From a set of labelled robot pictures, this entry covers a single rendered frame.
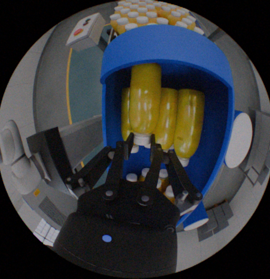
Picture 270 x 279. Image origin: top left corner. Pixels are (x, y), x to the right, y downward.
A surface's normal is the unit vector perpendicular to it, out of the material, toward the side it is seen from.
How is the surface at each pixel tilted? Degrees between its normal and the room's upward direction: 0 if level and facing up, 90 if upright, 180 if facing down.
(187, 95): 43
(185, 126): 35
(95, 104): 0
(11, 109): 90
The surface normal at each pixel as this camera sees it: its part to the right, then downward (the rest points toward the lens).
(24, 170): 0.95, -0.26
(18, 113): 0.99, -0.06
